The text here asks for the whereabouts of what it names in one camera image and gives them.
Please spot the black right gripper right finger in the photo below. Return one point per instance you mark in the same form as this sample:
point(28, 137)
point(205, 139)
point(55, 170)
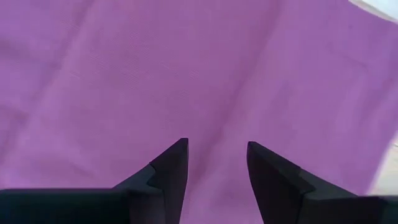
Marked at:
point(311, 208)

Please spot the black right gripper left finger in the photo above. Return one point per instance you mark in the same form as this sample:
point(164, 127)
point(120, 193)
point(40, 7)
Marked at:
point(93, 208)

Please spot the purple cloth towel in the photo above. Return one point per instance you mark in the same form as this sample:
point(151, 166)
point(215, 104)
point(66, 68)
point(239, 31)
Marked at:
point(124, 93)

